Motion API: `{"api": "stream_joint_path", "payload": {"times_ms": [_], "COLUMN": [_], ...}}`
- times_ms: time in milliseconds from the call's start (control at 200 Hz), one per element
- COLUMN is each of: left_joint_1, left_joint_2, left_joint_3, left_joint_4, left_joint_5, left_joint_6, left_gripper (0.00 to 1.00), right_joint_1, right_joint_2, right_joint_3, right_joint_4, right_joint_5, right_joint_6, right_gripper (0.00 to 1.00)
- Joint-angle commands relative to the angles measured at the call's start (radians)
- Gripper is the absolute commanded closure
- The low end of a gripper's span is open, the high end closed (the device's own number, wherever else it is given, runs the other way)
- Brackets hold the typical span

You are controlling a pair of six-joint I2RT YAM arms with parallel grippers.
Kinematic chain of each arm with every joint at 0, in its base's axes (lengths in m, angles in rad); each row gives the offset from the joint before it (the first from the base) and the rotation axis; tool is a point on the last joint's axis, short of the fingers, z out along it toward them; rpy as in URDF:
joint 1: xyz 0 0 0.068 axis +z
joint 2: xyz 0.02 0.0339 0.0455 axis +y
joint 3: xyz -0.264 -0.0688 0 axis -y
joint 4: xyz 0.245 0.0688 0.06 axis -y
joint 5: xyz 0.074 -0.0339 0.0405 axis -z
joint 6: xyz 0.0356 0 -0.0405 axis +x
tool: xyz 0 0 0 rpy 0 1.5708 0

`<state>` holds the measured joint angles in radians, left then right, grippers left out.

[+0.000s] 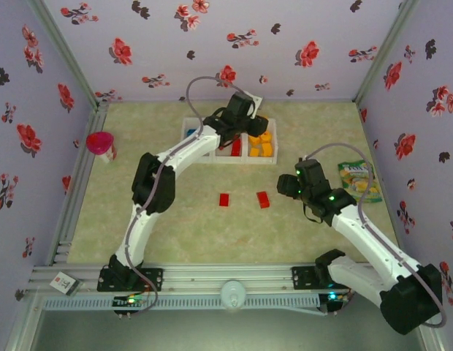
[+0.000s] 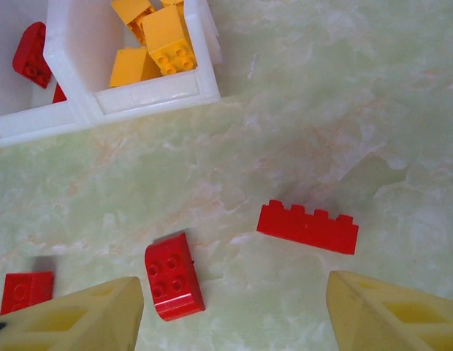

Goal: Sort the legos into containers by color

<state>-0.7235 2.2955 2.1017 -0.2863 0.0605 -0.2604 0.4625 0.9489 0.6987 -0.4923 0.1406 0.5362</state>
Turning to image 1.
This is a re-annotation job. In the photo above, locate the green snack bag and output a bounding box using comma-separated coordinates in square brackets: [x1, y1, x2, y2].
[338, 160, 382, 205]

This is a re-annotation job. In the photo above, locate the white round knob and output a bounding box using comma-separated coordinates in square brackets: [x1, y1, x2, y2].
[219, 279, 246, 311]

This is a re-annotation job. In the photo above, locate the pink lidded paper cup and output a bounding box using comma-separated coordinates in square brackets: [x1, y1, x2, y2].
[85, 131, 117, 164]

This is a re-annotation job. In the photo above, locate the white card with red logo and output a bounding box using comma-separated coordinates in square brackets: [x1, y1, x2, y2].
[50, 271, 83, 296]

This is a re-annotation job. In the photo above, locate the black left camera cable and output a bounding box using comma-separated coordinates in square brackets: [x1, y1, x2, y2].
[218, 129, 244, 151]

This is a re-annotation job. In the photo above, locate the black camera cable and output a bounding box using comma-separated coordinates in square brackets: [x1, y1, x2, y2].
[302, 200, 322, 224]
[218, 129, 244, 151]

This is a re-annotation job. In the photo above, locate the black right camera cable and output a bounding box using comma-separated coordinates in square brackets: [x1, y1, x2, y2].
[302, 200, 322, 224]

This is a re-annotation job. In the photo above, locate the lilac left arm cable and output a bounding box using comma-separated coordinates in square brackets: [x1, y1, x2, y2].
[122, 75, 249, 315]

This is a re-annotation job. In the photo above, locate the lilac arm cable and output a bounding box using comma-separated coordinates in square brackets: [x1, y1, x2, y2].
[305, 143, 446, 328]
[122, 75, 249, 315]

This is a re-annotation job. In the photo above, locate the lilac right arm cable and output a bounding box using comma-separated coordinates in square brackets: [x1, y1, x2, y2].
[305, 143, 446, 328]

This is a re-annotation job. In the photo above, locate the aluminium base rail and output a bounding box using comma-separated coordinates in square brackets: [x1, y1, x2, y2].
[27, 262, 430, 293]

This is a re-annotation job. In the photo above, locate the aluminium side rail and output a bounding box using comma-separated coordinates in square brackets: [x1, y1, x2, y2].
[47, 101, 110, 266]

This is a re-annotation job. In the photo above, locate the aluminium corner post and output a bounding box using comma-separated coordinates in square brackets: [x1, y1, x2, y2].
[352, 0, 421, 107]
[26, 0, 105, 107]

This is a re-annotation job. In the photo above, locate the white slotted cable duct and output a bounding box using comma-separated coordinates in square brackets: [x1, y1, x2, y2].
[42, 294, 322, 312]

